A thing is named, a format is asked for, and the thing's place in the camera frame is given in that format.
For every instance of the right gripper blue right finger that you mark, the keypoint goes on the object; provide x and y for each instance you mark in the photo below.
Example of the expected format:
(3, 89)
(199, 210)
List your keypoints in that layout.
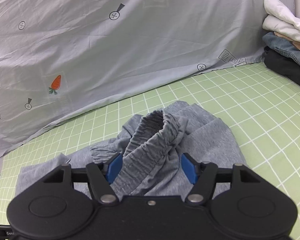
(191, 168)

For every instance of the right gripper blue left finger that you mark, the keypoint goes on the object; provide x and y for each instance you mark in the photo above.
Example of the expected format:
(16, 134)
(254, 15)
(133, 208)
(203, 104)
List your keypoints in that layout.
(112, 167)

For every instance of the grey sweatpants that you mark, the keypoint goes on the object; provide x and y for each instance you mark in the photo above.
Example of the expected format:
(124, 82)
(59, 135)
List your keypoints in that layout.
(152, 146)

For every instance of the green grid mat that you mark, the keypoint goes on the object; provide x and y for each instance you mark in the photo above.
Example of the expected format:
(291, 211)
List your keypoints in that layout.
(261, 108)

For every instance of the grey carrot print sheet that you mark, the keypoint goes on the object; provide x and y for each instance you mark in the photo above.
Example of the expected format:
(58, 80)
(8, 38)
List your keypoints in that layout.
(61, 58)

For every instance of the black folded garment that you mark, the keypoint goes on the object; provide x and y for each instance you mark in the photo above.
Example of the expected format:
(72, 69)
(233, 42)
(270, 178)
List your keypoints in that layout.
(282, 65)

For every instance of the blue denim folded garment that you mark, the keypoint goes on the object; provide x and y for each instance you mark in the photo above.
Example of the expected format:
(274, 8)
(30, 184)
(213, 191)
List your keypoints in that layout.
(282, 46)

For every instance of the beige folded garment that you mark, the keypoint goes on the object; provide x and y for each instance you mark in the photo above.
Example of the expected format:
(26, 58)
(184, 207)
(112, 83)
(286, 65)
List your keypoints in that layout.
(296, 44)

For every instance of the white folded garment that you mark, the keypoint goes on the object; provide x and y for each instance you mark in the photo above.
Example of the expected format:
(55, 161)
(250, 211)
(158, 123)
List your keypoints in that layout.
(281, 20)

